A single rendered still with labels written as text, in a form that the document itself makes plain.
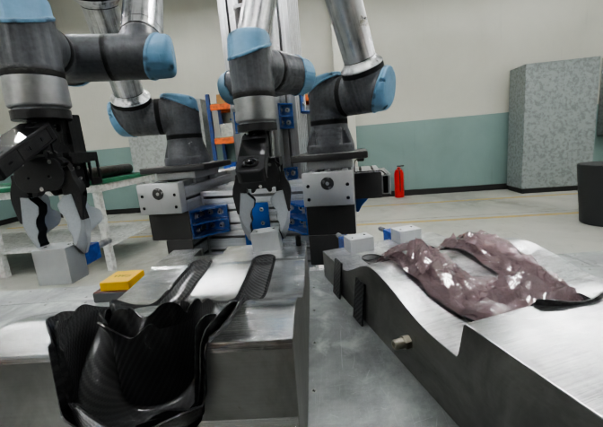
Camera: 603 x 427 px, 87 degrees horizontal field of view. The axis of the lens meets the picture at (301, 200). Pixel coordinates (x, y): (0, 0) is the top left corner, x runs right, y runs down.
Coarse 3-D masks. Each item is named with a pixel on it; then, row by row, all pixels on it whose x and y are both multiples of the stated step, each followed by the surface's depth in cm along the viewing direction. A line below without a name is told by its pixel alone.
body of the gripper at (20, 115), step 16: (16, 112) 42; (32, 112) 43; (48, 112) 44; (64, 112) 45; (64, 128) 48; (80, 128) 51; (48, 144) 45; (64, 144) 48; (80, 144) 50; (32, 160) 44; (48, 160) 44; (64, 160) 45; (80, 160) 48; (96, 160) 51; (16, 176) 44; (32, 176) 44; (48, 176) 45; (64, 176) 44; (80, 176) 49; (32, 192) 45
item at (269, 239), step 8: (256, 232) 57; (264, 232) 56; (272, 232) 56; (256, 240) 56; (264, 240) 56; (272, 240) 56; (280, 240) 58; (256, 248) 57; (264, 248) 57; (272, 248) 57; (280, 248) 57
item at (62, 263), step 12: (108, 240) 57; (36, 252) 45; (48, 252) 45; (60, 252) 45; (72, 252) 46; (96, 252) 52; (36, 264) 45; (48, 264) 45; (60, 264) 45; (72, 264) 46; (84, 264) 48; (48, 276) 46; (60, 276) 46; (72, 276) 46
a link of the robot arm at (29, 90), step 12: (0, 84) 42; (12, 84) 42; (24, 84) 42; (36, 84) 42; (48, 84) 43; (60, 84) 45; (12, 96) 42; (24, 96) 42; (36, 96) 42; (48, 96) 43; (60, 96) 45; (12, 108) 43; (24, 108) 43; (60, 108) 45
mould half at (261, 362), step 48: (144, 288) 47; (288, 288) 43; (0, 336) 27; (48, 336) 26; (240, 336) 24; (288, 336) 24; (0, 384) 24; (48, 384) 24; (240, 384) 24; (288, 384) 24
